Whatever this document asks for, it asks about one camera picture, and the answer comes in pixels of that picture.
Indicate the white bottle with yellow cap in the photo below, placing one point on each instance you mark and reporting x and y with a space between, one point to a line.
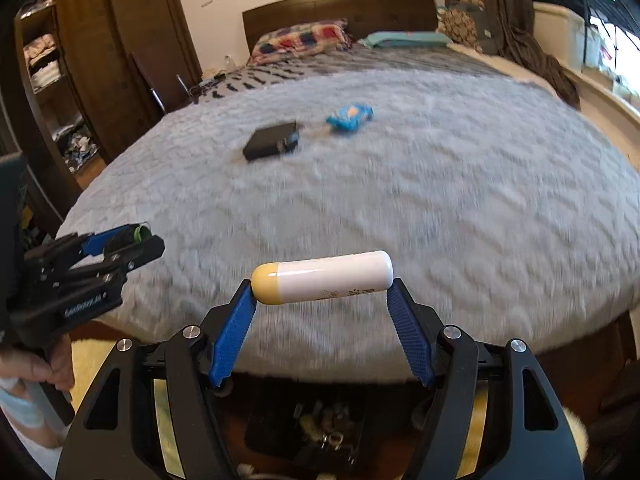
325 277

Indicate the blue packet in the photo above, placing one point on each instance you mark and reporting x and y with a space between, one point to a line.
350 117

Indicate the dark leaning board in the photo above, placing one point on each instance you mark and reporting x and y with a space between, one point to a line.
150 85

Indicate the brown curtain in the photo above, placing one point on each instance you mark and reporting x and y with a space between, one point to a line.
515 20

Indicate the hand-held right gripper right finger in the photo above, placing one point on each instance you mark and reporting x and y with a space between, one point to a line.
410 340

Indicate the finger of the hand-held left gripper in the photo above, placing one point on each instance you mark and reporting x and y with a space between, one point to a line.
120 260
95 244

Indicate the person's left hand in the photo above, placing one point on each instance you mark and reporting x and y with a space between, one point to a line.
30 367

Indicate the dark wooden headboard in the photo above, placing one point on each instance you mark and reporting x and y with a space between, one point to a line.
350 10

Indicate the brown wooden wardrobe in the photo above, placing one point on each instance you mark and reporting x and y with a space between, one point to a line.
125 45

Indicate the dark green small bottle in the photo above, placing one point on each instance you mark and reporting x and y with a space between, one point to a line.
125 239

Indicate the plaid pillow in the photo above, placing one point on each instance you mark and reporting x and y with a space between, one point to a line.
300 40

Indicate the grey textured blanket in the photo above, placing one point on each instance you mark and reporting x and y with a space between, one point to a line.
400 185

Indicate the white storage box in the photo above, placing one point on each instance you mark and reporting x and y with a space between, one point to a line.
562 35

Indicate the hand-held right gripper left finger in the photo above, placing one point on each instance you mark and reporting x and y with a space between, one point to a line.
232 340

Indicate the patterned brown bag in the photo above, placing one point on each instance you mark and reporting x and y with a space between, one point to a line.
462 22

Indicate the black box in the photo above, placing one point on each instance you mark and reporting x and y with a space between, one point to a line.
270 141

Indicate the chrome pole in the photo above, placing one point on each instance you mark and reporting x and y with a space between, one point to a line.
182 85

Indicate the black striped bed sheet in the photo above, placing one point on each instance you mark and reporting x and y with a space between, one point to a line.
310 67

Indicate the teal pillow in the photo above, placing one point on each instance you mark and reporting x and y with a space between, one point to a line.
405 39

